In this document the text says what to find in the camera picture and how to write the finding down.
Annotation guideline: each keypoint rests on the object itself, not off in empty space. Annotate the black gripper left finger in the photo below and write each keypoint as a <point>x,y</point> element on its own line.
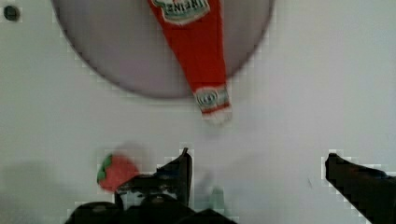
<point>159,198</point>

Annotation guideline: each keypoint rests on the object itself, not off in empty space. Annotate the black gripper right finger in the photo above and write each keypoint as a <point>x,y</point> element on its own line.
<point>371,191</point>

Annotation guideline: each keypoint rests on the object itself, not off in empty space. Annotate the red plush ketchup bottle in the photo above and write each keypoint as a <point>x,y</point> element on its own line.
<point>193,30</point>

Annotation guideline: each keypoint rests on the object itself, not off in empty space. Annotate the grey round plate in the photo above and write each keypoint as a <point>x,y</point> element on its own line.
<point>123,43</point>

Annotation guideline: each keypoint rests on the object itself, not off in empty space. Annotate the red plush strawberry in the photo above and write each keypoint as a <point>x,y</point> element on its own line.
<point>116,169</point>

